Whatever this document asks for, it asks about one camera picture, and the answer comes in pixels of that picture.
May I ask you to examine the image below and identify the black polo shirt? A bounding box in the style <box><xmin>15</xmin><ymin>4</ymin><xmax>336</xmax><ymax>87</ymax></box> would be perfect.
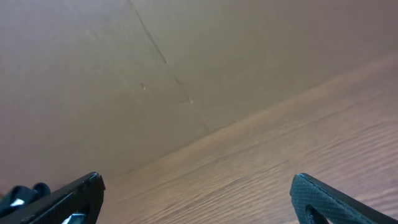
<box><xmin>1</xmin><ymin>182</ymin><xmax>51</xmax><ymax>218</ymax></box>

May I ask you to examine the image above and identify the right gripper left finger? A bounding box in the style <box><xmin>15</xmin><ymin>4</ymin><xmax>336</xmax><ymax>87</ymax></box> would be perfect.
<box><xmin>1</xmin><ymin>172</ymin><xmax>106</xmax><ymax>224</ymax></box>

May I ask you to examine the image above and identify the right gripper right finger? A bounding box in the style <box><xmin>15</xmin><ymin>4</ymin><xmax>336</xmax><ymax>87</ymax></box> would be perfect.
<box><xmin>290</xmin><ymin>173</ymin><xmax>397</xmax><ymax>224</ymax></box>

